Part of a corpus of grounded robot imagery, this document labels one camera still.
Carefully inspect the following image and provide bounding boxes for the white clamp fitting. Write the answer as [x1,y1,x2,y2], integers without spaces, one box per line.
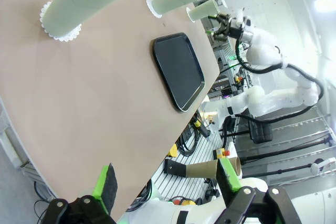
[311,157,336,176]

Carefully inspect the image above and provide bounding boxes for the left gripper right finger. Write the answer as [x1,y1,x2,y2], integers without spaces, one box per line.
[215,157,302,224]

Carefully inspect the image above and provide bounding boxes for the black tube bracket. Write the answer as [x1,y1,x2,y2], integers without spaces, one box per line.
[164,158,188,176]

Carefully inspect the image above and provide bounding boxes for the black tripod pole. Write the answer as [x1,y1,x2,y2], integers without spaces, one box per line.
[238,134,336,163]
[241,162,320,179]

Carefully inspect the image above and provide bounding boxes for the black coiled cables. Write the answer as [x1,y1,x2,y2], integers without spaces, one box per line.
[178,129,203,158]

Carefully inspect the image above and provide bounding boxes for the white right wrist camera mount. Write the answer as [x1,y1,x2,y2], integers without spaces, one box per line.
[235,8,251,29]

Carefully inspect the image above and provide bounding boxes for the black plastic serving tray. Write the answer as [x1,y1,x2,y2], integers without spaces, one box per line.
[151,32,206,112]

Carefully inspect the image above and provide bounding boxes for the black equipment box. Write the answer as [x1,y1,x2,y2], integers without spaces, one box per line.
[249,121,274,145]

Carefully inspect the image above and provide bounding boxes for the slotted aluminium base plate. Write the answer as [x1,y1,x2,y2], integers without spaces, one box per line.
[151,120,246,204]

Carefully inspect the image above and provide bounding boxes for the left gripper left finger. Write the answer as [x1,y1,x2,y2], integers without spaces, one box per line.
[46,163,119,224]

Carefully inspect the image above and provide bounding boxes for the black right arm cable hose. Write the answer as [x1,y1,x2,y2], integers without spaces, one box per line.
[230,39,325,124]

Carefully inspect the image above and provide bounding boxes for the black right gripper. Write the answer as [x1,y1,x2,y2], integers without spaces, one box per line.
[206,13,244,41]

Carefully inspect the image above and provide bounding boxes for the brown cardboard tube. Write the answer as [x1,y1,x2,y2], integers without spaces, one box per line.
[185,155,243,179]

